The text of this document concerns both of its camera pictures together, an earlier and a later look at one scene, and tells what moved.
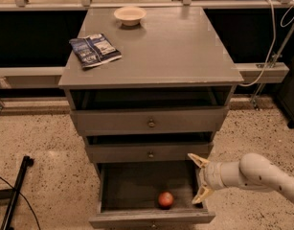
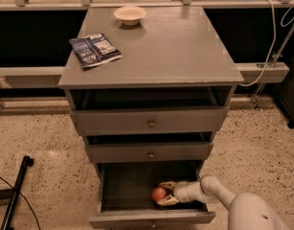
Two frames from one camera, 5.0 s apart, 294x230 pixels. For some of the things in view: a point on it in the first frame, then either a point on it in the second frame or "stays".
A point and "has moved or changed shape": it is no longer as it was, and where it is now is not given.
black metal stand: x=12 y=193 stays
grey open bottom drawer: x=127 y=196 stays
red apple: x=166 y=199 has moved or changed shape
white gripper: x=212 y=174 -> x=182 y=192
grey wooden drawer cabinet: x=167 y=97 stays
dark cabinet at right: x=288 y=92 stays
